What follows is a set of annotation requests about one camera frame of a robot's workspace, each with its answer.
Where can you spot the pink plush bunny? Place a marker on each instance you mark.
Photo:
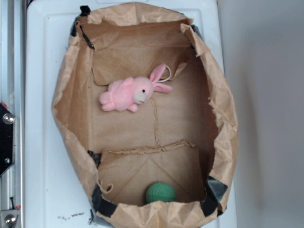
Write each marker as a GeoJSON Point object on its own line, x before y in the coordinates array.
{"type": "Point", "coordinates": [127, 94]}

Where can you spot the brown paper bag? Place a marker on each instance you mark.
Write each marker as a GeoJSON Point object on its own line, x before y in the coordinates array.
{"type": "Point", "coordinates": [187, 138]}

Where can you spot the green textured ball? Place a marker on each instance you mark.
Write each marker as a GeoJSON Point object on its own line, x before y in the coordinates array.
{"type": "Point", "coordinates": [160, 191]}

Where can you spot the black metal bracket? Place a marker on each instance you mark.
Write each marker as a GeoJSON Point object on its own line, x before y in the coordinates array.
{"type": "Point", "coordinates": [7, 135]}

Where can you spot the aluminium frame rail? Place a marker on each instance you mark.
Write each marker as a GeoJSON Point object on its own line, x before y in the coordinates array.
{"type": "Point", "coordinates": [12, 91]}

